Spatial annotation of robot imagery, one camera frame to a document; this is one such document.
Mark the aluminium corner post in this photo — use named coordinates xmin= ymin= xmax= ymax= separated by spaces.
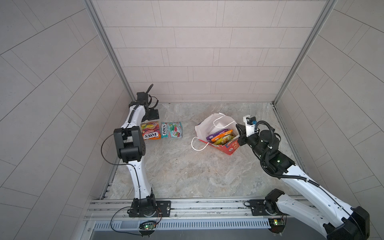
xmin=272 ymin=0 xmax=337 ymax=106
xmin=83 ymin=0 xmax=136 ymax=100

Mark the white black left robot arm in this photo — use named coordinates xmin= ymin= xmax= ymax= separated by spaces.
xmin=113 ymin=92 xmax=157 ymax=218

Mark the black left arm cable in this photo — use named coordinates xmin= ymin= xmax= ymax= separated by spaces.
xmin=100 ymin=83 xmax=160 ymax=236

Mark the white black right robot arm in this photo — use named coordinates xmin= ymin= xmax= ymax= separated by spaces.
xmin=236 ymin=120 xmax=370 ymax=240

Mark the green Fox's candy bag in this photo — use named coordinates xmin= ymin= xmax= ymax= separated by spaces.
xmin=161 ymin=122 xmax=183 ymax=139

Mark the left green circuit board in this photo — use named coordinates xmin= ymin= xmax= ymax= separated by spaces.
xmin=139 ymin=221 xmax=157 ymax=231

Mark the right green circuit board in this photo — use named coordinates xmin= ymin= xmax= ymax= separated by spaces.
xmin=268 ymin=219 xmax=286 ymax=234

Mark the red orange Fox's candy bag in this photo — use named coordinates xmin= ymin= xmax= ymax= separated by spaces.
xmin=141 ymin=122 xmax=162 ymax=140

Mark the aluminium corner post left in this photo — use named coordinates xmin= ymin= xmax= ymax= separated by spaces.
xmin=83 ymin=0 xmax=136 ymax=100

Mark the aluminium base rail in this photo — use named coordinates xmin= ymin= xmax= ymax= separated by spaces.
xmin=83 ymin=196 xmax=335 ymax=221

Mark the yellow green snack packet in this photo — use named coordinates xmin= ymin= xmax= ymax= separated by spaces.
xmin=214 ymin=135 xmax=234 ymax=146

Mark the aluminium corner post right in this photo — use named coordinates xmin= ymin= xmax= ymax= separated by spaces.
xmin=272 ymin=0 xmax=337 ymax=106

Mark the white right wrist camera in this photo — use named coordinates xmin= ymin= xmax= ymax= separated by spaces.
xmin=243 ymin=115 xmax=259 ymax=137

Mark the purple snack packet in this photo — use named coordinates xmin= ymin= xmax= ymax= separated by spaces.
xmin=206 ymin=129 xmax=229 ymax=142

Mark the red paper gift bag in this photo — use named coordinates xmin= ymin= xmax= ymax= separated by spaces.
xmin=191 ymin=113 xmax=240 ymax=156

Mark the orange snack packet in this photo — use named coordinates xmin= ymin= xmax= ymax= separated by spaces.
xmin=211 ymin=130 xmax=233 ymax=143

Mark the green circuit board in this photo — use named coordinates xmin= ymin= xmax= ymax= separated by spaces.
xmin=268 ymin=219 xmax=286 ymax=234
xmin=139 ymin=221 xmax=157 ymax=231

